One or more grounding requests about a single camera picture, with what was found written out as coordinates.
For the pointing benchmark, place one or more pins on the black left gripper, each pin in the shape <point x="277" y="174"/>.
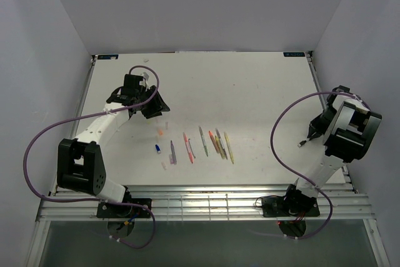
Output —
<point x="158" y="103"/>

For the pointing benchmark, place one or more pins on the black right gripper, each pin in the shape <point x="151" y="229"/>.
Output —
<point x="315" y="129"/>

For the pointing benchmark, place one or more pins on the small black clear cap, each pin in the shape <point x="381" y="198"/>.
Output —
<point x="302" y="143"/>

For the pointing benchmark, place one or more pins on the green label clear pen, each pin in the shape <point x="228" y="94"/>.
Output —
<point x="203" y="141"/>

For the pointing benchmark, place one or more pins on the purple highlighter pen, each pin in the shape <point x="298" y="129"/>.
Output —
<point x="173" y="153"/>

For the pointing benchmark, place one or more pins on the purple highlighter cap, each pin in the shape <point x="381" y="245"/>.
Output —
<point x="171" y="159"/>

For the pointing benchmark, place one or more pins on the orange highlighter pen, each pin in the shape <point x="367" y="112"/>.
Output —
<point x="216" y="147"/>

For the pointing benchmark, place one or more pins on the red highlighter pen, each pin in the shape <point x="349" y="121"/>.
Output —
<point x="190" y="155"/>

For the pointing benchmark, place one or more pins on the yellow highlighter pen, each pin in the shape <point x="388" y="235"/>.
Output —
<point x="221" y="151"/>

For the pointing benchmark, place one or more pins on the pink label clear pen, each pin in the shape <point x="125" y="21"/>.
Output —
<point x="219" y="136"/>

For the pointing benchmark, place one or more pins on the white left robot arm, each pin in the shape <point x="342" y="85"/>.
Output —
<point x="80" y="165"/>

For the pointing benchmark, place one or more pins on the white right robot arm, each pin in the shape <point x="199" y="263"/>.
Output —
<point x="347" y="127"/>

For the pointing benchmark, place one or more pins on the dark blue left corner sticker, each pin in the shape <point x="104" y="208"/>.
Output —
<point x="107" y="57"/>

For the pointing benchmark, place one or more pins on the dark blue corner sticker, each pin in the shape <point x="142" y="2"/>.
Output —
<point x="294" y="54"/>
<point x="107" y="57"/>

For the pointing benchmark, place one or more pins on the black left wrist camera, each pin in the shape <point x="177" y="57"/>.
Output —
<point x="133" y="84"/>

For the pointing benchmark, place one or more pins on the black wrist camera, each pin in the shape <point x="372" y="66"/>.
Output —
<point x="133" y="84"/>
<point x="341" y="89"/>

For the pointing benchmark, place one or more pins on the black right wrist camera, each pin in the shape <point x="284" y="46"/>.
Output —
<point x="341" y="89"/>

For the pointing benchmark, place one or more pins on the aluminium frame rail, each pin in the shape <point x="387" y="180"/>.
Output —
<point x="208" y="203"/>

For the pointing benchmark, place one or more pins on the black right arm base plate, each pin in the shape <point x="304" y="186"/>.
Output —
<point x="292" y="204"/>

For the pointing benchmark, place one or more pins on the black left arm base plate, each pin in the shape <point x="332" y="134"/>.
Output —
<point x="107" y="210"/>

